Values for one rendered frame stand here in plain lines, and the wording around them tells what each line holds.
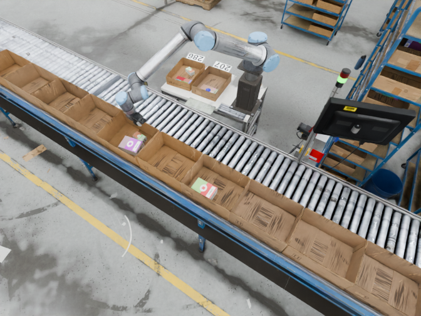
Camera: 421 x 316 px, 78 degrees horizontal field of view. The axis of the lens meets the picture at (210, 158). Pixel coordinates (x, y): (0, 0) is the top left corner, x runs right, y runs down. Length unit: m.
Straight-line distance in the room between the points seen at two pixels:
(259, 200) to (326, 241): 0.50
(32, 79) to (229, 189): 2.23
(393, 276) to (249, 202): 0.97
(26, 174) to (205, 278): 2.32
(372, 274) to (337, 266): 0.20
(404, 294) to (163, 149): 1.85
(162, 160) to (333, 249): 1.35
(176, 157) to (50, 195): 1.70
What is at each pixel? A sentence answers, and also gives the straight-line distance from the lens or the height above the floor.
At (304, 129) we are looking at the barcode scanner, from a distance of 2.16.
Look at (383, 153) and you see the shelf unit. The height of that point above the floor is 0.74.
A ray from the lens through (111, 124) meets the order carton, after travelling 2.23.
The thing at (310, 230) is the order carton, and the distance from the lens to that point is 1.93.
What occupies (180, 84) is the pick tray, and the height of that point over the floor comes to 0.80.
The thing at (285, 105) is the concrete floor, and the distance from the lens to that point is 3.96.
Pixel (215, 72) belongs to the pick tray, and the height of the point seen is 0.79.
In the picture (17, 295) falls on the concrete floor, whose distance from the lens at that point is 3.06.
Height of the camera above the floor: 2.58
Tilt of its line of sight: 54 degrees down
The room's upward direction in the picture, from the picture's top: 3 degrees clockwise
